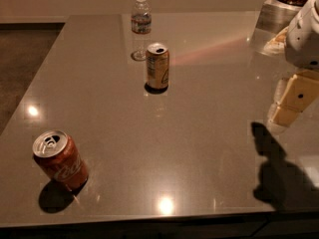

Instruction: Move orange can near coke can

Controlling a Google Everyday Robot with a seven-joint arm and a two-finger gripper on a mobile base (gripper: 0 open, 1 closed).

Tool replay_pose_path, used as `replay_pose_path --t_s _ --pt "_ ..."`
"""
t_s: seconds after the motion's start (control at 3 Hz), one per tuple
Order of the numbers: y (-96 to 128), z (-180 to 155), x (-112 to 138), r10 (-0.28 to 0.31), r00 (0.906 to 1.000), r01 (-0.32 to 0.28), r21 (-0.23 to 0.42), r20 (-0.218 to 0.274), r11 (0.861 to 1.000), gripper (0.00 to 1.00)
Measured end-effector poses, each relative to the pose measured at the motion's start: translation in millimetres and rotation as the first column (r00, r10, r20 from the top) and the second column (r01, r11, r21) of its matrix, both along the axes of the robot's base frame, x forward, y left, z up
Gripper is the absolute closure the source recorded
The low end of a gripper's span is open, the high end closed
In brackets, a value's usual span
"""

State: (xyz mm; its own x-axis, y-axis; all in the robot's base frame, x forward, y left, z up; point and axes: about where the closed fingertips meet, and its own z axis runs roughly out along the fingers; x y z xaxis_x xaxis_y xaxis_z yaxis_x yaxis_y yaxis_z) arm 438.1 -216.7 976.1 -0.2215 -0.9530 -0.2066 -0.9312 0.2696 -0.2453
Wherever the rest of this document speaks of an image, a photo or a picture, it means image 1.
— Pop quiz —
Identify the red coke can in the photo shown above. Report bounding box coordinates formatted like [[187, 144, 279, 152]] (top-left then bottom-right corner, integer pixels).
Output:
[[32, 130, 89, 191]]

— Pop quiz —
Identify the orange soda can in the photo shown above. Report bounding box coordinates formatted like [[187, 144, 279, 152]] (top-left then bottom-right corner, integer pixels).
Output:
[[146, 42, 169, 94]]

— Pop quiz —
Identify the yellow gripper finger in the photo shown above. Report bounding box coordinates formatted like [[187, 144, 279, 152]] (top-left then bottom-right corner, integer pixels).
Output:
[[272, 71, 319, 127]]

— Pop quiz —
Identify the metal snack dispenser base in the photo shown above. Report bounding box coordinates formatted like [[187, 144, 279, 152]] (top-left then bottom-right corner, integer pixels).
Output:
[[255, 0, 300, 34]]

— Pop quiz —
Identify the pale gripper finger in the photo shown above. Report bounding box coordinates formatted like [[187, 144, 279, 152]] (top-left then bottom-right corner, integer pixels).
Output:
[[266, 78, 288, 134]]

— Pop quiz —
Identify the clear plastic water bottle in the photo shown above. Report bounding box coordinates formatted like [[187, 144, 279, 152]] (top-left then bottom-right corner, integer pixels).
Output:
[[131, 0, 152, 34]]

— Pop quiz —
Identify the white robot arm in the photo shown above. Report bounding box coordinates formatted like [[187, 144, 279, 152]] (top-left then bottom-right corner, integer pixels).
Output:
[[267, 0, 319, 134]]

